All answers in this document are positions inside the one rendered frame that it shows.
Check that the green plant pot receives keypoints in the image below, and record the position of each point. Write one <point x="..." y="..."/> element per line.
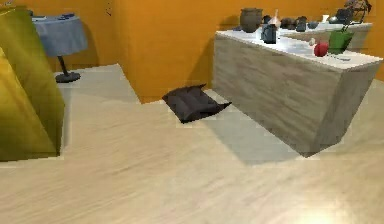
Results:
<point x="339" y="41"/>

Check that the dark round bowl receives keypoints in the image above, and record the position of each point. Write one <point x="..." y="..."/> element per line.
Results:
<point x="287" y="23"/>

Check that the brown clay pot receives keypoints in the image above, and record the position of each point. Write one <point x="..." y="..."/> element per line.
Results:
<point x="251" y="20"/>

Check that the small pale egg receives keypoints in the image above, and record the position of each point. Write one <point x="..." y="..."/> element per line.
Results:
<point x="312" y="42"/>

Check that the dark grey floor cloth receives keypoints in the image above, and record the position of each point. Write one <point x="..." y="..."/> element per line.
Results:
<point x="193" y="103"/>

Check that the black machine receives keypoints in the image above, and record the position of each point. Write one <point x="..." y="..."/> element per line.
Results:
<point x="343" y="16"/>

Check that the small dark bowl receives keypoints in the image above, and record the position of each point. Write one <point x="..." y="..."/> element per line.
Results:
<point x="312" y="24"/>

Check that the dark blue kettle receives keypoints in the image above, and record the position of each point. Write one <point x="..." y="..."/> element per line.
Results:
<point x="269" y="34"/>

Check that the pale wood kitchen counter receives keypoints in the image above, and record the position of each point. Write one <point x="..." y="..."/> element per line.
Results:
<point x="283" y="96"/>

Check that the yellow green cabinet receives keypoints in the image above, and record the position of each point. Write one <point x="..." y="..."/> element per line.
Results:
<point x="26" y="100"/>

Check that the round table with blue cloth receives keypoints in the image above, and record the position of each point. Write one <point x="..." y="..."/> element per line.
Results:
<point x="61" y="35"/>

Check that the red apple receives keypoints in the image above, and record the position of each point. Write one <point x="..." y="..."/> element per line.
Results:
<point x="321" y="49"/>

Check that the white cup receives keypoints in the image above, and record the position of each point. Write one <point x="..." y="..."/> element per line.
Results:
<point x="325" y="18"/>

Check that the small black mug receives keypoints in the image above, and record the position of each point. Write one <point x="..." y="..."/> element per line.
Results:
<point x="301" y="24"/>

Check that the grey knife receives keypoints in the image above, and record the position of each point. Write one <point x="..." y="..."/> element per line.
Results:
<point x="340" y="58"/>

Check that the pale pink bottle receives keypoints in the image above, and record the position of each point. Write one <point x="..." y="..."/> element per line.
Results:
<point x="275" y="20"/>

